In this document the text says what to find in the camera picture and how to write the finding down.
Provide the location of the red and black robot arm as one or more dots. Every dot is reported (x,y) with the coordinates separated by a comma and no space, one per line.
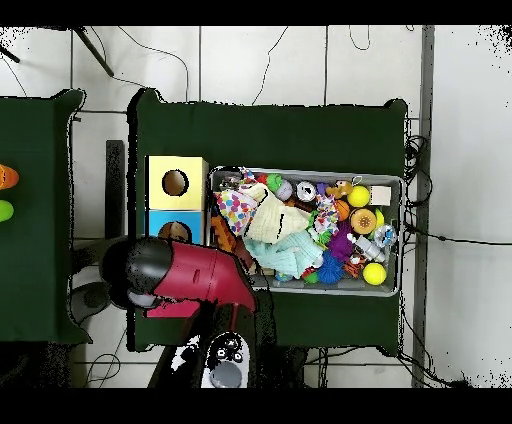
(196,272)

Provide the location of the wooden box with three holes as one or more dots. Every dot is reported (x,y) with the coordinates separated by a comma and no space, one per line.
(192,192)

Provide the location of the silver mesh bin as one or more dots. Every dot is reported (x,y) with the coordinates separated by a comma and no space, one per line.
(340,287)

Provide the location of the cream muslin cloth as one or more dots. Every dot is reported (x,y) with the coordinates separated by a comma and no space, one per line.
(276,218)

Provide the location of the polka dot paper napkin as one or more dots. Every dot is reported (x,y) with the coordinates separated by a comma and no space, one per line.
(236,208)

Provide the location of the light blue muslin cloth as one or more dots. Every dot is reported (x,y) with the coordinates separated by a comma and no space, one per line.
(288,252)

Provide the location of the dark green table cloth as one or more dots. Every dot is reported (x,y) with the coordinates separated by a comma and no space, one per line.
(36,260)
(280,136)

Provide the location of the purple spiky ball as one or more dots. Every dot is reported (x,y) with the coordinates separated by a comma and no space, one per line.
(340,244)

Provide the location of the blue spiky ball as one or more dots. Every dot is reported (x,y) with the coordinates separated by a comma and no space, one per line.
(330,270)

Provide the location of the yellow ball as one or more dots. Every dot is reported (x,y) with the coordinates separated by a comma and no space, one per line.
(374,274)
(358,196)

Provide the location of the crushed clear water bottle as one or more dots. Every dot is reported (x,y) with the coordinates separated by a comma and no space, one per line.
(386,236)

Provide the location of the black panel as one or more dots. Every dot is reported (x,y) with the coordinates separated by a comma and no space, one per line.
(115,180)

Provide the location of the grey round base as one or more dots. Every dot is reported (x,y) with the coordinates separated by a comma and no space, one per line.
(86,304)

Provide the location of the black tripod leg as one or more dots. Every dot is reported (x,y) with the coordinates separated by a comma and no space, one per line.
(94,51)
(10,55)

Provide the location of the orange plastic object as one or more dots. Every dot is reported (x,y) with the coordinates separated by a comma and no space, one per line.
(8,177)

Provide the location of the green plastic object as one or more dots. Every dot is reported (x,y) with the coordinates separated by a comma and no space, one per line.
(4,210)

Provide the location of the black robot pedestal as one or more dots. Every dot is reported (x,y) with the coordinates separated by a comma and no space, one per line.
(288,368)

